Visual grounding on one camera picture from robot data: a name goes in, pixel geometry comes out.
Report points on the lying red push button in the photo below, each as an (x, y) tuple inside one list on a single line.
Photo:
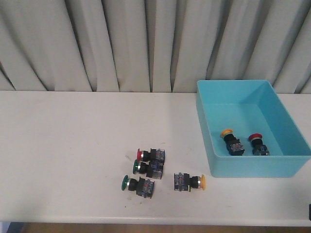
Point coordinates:
[(152, 155)]

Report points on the red push button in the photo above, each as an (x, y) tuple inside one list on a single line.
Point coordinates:
[(258, 147), (152, 155)]

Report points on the upper green push button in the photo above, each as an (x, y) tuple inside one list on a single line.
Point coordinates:
[(154, 169)]

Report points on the green push button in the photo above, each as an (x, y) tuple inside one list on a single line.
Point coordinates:
[(142, 187), (154, 169)]

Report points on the light blue plastic box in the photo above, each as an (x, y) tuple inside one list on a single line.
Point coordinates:
[(248, 107)]

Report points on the grey pleated curtain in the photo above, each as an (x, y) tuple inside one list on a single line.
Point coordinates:
[(153, 45)]

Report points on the lower green push button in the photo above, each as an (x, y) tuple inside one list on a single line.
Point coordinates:
[(142, 187)]

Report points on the yellow push button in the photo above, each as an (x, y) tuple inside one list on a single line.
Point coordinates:
[(186, 182), (233, 145)]

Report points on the lying yellow push button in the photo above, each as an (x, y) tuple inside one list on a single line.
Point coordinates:
[(186, 182)]

